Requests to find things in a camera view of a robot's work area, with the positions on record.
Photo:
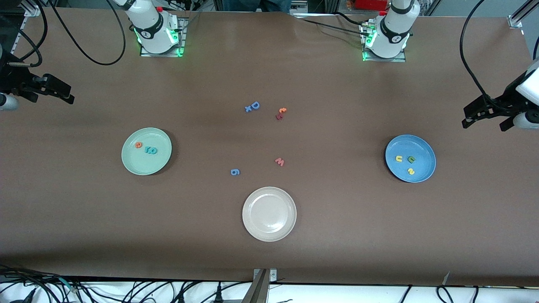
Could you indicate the red box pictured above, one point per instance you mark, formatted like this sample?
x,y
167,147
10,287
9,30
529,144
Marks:
x,y
370,4

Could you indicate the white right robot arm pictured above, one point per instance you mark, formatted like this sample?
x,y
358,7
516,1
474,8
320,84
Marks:
x,y
149,25

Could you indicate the blue plate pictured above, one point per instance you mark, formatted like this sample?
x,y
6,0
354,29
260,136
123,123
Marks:
x,y
423,147

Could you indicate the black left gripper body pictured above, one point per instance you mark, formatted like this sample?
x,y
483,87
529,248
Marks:
x,y
506,99

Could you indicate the aluminium profile with bracket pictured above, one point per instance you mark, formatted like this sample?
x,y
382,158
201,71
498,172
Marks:
x,y
520,14
259,290
33,9

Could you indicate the pink foam letter w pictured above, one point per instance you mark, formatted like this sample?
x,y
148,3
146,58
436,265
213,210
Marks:
x,y
280,162

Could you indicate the pale green plate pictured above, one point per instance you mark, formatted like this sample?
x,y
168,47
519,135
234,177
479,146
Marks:
x,y
146,164

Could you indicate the blue foam letter g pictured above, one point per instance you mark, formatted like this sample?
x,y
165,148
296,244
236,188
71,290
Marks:
x,y
235,172

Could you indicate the brown table mat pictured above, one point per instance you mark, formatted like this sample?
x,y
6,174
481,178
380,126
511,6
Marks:
x,y
84,219

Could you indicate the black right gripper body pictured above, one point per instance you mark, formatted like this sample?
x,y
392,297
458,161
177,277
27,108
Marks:
x,y
12,80

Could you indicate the metal frame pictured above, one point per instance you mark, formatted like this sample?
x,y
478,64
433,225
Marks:
x,y
299,5

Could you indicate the person in blue jeans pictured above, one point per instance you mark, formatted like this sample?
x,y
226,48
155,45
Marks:
x,y
252,4

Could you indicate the beige plate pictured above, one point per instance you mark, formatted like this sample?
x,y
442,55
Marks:
x,y
269,214

